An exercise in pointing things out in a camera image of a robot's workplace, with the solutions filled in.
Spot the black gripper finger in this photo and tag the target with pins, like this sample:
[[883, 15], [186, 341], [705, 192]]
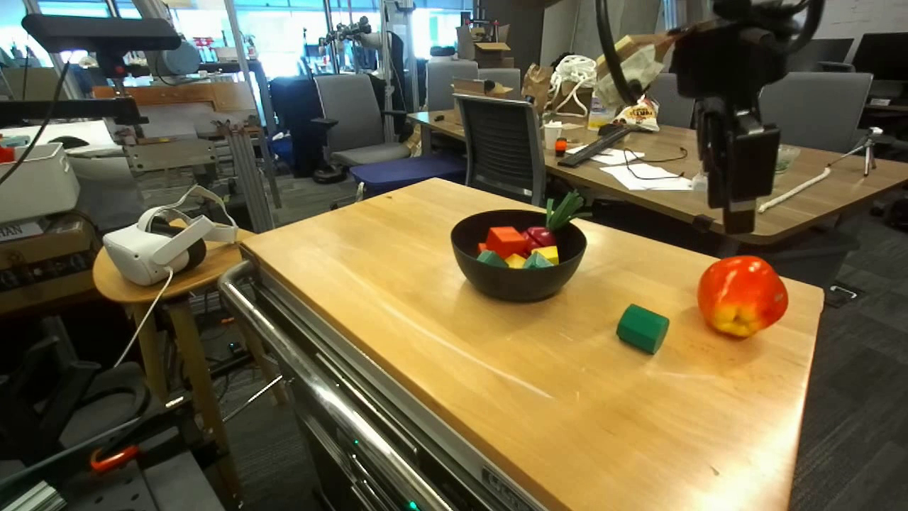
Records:
[[742, 220]]

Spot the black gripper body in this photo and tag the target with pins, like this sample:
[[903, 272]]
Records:
[[738, 142]]

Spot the orange-red toy apple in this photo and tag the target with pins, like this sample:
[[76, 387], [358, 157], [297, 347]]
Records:
[[742, 296]]

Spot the yellow wooden block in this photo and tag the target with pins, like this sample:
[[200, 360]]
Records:
[[547, 255], [514, 263]]

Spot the light teal wooden cube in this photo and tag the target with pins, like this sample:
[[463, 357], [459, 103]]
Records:
[[537, 263]]

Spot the large red-orange wooden cube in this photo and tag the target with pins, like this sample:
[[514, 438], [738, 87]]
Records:
[[505, 242]]

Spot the black bowl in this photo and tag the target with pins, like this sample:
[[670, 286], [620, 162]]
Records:
[[514, 286]]

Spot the clear plastic cup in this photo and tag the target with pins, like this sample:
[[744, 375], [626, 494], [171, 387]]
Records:
[[792, 162]]

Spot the thin white stick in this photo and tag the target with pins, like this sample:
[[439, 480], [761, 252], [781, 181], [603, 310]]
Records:
[[803, 186]]

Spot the grey padded office chair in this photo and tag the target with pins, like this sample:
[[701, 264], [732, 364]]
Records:
[[355, 117], [673, 110]]

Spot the long wooden conference table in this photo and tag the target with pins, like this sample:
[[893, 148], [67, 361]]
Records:
[[663, 203]]

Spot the wide grey office chair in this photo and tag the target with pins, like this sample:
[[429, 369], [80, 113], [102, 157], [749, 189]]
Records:
[[825, 110]]

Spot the white paper sheets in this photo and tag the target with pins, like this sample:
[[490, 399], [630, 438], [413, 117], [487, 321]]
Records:
[[653, 176]]

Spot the tan crumpled bag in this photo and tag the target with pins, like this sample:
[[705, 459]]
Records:
[[642, 115]]

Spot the black computer monitor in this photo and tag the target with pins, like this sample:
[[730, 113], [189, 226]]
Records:
[[880, 59], [825, 56]]

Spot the white bottle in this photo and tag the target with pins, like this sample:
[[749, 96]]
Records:
[[603, 115]]

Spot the long black remote bar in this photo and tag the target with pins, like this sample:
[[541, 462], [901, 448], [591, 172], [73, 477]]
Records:
[[593, 147]]

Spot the green rounded wooden block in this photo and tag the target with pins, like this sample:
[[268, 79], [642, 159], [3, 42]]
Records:
[[642, 327]]

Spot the dark mesh office chair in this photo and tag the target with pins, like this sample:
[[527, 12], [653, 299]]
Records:
[[501, 147]]

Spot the blue seat office chair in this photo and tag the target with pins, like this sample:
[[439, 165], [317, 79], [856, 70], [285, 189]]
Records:
[[399, 172]]

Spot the metal tool cart cabinet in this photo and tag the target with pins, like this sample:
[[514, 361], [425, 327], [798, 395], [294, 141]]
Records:
[[379, 455]]

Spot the round wooden stool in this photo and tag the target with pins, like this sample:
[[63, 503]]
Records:
[[171, 286]]

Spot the white VR headset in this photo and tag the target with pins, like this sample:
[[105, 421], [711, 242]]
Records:
[[158, 247]]

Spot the white equipment box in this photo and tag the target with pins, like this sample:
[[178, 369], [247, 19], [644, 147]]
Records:
[[32, 186]]

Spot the aluminium extrusion rail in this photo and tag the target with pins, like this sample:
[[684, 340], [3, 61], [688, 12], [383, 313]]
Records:
[[29, 497]]

